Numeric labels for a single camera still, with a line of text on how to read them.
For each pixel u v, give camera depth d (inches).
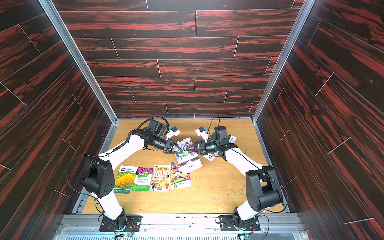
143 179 34.8
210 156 38.8
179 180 34.8
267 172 17.9
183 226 29.0
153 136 27.6
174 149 29.8
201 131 30.2
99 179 18.4
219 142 27.2
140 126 30.2
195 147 30.8
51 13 26.6
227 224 28.9
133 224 28.5
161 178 34.8
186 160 30.1
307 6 25.9
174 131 30.2
